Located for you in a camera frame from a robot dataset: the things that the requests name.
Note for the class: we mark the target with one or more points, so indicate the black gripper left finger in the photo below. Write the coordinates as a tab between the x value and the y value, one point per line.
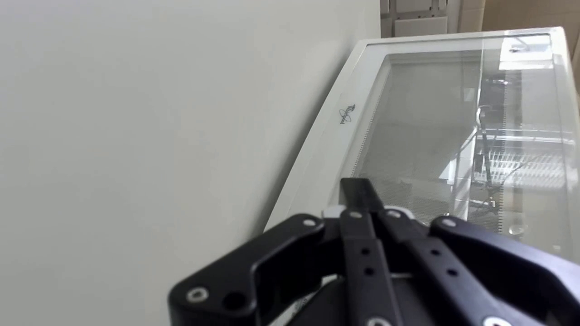
363	266

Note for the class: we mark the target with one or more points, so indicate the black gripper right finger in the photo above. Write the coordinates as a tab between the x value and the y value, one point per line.
483	266

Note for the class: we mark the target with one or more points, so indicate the white microwave door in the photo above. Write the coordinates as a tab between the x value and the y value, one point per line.
423	121

